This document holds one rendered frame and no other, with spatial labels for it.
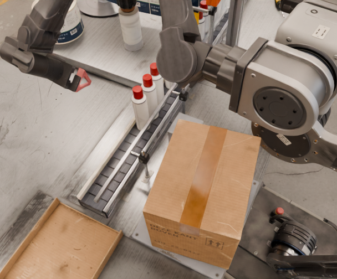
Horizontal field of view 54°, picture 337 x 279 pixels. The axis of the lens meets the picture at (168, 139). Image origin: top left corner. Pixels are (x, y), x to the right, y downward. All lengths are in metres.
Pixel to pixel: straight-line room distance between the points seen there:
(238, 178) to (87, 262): 0.54
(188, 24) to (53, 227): 0.81
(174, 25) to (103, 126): 0.78
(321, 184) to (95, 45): 1.55
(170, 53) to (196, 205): 0.38
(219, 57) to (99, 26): 1.20
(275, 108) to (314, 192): 1.67
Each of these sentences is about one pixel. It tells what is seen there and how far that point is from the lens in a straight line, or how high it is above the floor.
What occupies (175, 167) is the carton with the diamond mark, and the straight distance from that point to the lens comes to 0.88.
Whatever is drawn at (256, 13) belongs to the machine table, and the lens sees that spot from 1.88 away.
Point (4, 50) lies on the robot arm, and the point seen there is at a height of 1.33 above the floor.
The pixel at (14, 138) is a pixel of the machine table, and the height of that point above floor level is 0.83.
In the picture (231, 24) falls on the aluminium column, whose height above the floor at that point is 1.04.
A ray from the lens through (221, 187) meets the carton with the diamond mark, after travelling 0.85.
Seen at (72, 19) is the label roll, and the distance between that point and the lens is 1.65.
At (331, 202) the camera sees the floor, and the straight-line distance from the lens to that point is 2.24.
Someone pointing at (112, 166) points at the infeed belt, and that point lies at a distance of 1.18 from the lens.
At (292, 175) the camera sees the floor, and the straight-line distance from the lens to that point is 2.25.
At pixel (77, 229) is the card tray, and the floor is 0.83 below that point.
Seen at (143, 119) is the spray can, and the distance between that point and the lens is 1.19.
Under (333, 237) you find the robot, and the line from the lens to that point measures 1.87.
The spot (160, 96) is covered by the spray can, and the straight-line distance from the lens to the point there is 1.26.
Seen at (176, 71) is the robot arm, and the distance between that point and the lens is 0.62.
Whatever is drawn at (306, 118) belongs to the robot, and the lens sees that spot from 0.57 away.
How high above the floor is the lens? 1.88
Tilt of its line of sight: 55 degrees down
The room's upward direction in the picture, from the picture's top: 4 degrees counter-clockwise
